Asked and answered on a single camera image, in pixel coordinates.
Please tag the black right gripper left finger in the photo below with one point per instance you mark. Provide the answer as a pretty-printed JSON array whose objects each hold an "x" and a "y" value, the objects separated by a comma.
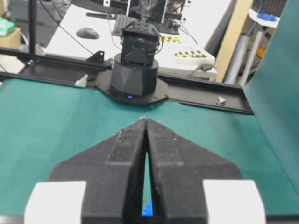
[{"x": 114, "y": 171}]

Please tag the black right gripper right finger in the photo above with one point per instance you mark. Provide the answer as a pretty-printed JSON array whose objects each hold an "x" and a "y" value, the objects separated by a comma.
[{"x": 177, "y": 168}]

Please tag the blue plastic gear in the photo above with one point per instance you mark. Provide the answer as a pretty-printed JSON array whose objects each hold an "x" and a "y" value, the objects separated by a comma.
[{"x": 148, "y": 210}]

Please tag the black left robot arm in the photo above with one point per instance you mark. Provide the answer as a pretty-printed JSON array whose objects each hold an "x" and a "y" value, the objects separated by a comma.
[{"x": 135, "y": 68}]

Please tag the green table cloth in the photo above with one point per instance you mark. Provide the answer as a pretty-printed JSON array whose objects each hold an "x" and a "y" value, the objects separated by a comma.
[{"x": 43, "y": 124}]

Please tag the green backdrop panel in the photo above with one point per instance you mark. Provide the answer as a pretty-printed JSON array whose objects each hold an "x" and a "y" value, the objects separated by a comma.
[{"x": 273, "y": 92}]

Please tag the black computer mouse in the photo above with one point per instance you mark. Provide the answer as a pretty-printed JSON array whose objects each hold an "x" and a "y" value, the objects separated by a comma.
[{"x": 87, "y": 33}]

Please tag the white desk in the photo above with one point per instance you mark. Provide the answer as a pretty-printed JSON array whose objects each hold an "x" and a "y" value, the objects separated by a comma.
[{"x": 66, "y": 43}]

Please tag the black keyboard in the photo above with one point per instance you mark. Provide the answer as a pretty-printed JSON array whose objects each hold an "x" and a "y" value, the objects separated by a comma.
[{"x": 121, "y": 21}]

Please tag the cardboard box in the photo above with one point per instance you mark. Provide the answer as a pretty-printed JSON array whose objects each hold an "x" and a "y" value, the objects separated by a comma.
[{"x": 12, "y": 40}]

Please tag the black vertical pole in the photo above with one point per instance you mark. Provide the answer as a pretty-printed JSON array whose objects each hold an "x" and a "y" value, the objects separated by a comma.
[{"x": 32, "y": 15}]

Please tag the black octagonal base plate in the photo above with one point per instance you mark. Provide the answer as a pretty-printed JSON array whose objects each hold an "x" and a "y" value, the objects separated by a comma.
[{"x": 160, "y": 93}]

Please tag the black aluminium frame rail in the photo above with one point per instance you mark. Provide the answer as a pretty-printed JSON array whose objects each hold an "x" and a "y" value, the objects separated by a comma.
[{"x": 95, "y": 74}]

